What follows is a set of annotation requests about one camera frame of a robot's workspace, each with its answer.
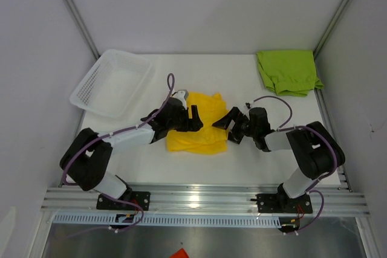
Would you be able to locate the aluminium mounting rail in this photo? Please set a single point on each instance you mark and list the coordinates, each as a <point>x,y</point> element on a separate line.
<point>208,199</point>

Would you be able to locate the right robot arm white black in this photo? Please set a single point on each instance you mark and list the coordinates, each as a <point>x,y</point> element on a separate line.
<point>316,152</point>

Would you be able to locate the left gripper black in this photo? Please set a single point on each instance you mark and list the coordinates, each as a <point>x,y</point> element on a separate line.
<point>191,125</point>

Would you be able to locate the yellow shorts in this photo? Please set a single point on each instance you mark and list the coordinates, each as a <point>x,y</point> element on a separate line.
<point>208,140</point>

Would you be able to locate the lime green shorts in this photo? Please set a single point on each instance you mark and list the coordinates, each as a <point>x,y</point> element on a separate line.
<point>288,72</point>

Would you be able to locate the slotted cable duct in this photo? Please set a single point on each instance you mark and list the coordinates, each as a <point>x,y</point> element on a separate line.
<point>177,220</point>

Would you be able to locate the corner aluminium post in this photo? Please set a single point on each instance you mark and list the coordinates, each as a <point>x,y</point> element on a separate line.
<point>81,26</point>
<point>332,24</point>

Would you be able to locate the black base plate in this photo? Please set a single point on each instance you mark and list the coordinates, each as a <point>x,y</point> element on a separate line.
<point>281,203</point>
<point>142,199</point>

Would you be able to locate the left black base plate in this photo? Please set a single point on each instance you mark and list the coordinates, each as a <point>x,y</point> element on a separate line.
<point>142,199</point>

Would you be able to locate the white plastic basket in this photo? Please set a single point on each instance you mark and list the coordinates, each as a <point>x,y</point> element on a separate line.
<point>113,83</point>

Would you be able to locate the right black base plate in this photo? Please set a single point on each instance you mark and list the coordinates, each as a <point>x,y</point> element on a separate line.
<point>281,203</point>

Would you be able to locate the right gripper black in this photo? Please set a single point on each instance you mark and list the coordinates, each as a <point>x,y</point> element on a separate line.
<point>233,135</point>

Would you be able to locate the right corner aluminium post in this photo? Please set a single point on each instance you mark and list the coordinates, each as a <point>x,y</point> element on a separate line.
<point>332,24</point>

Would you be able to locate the right side aluminium rail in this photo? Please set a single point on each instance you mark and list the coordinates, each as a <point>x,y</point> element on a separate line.
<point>340,170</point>

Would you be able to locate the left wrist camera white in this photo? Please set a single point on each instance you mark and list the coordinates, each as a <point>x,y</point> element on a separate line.
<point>182,96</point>

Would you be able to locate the left corner aluminium post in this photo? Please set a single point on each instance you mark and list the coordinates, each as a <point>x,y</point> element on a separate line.
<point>81,26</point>

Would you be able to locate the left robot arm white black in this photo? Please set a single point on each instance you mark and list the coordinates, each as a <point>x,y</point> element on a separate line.
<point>87,158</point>

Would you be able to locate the orange object at bottom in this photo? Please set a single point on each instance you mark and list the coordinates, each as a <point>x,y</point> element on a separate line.
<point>181,253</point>

